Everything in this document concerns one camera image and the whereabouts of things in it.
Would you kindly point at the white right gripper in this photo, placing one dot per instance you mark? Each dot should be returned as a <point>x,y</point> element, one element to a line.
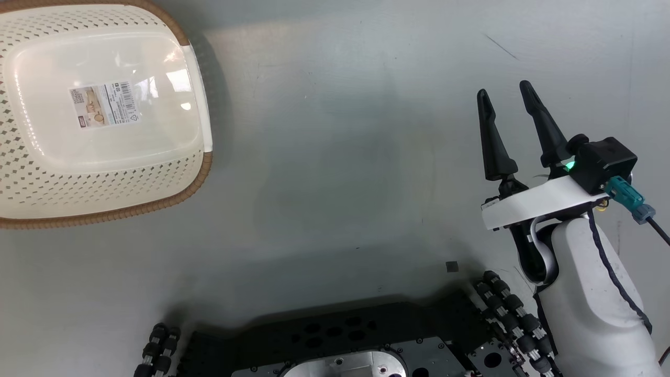
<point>534,201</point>

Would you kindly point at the black left roller wheel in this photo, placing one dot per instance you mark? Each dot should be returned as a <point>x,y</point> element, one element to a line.
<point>157,348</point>

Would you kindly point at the basket barcode label sticker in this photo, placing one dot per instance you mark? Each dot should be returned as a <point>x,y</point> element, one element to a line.
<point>104,104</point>

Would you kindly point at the small black square scrap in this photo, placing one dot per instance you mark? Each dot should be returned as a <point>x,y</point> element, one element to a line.
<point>452,266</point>

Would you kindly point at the white basket with brown rim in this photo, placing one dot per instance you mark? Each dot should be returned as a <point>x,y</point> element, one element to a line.
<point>104,173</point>

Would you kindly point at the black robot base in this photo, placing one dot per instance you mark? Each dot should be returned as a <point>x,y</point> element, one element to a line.
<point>340,335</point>

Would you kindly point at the black roller wheel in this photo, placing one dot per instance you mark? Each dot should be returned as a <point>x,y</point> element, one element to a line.
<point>515,314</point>
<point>157,348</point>

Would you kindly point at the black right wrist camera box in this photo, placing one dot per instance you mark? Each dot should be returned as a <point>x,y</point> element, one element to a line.
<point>604,162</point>

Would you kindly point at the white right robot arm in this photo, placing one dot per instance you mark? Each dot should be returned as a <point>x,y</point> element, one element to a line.
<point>586,314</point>

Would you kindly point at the black right roller wheel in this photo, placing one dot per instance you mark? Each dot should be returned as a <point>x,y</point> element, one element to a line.
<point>515,314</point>

